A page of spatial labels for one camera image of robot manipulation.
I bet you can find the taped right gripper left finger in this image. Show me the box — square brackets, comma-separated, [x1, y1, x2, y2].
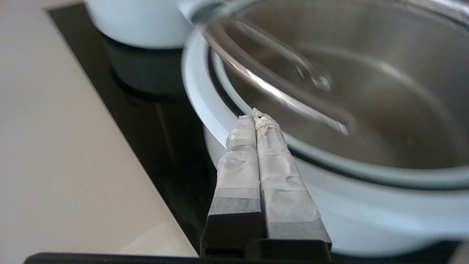
[200, 114, 265, 258]

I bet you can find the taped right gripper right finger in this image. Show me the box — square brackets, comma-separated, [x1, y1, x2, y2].
[252, 108, 332, 250]

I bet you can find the glass lid with bent handle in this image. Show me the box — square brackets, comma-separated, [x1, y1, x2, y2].
[178, 0, 469, 190]

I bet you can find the wide black glass cooktop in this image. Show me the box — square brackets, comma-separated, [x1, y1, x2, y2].
[47, 3, 460, 263]

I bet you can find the white pot with stub handles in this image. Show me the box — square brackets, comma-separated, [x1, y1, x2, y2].
[203, 125, 469, 258]

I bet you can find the white long-handled pan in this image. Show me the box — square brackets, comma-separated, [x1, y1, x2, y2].
[84, 0, 193, 49]

